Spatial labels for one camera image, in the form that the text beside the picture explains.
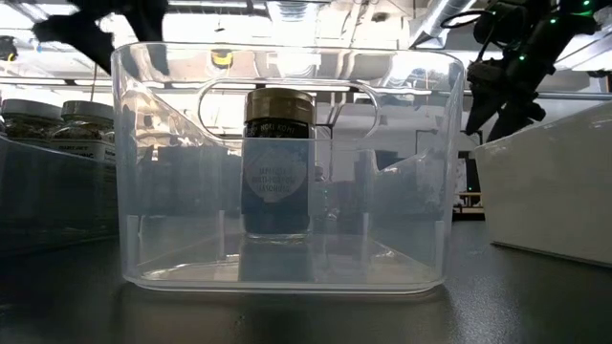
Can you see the frosted white plastic bin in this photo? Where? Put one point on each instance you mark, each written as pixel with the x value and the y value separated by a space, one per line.
pixel 550 191

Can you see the dark cabinet with green light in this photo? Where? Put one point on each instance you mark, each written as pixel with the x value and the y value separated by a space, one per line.
pixel 471 172

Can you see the silver ceiling duct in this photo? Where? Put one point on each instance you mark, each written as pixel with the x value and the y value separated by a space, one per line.
pixel 437 24

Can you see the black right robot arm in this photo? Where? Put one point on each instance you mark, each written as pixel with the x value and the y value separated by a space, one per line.
pixel 540 28

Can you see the grey horizontal rail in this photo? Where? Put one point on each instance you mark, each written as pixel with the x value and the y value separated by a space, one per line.
pixel 574 95

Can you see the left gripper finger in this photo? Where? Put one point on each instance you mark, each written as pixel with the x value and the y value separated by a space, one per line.
pixel 81 38
pixel 148 19

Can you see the black and yellow hanging device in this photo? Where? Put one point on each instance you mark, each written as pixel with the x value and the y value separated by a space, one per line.
pixel 221 57

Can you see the pale-lid furikake jar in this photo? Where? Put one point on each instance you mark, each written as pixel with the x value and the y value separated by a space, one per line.
pixel 277 114

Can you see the white-lid glass spice jar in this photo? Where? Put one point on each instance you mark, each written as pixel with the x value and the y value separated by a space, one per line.
pixel 28 110
pixel 88 111

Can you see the black ceiling fixture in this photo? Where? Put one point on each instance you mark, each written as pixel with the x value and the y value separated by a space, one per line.
pixel 7 48

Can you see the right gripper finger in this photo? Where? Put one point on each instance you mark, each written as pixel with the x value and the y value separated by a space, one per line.
pixel 511 122
pixel 480 110

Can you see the smoky clear plastic bin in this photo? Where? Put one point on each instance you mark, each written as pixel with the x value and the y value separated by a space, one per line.
pixel 48 200

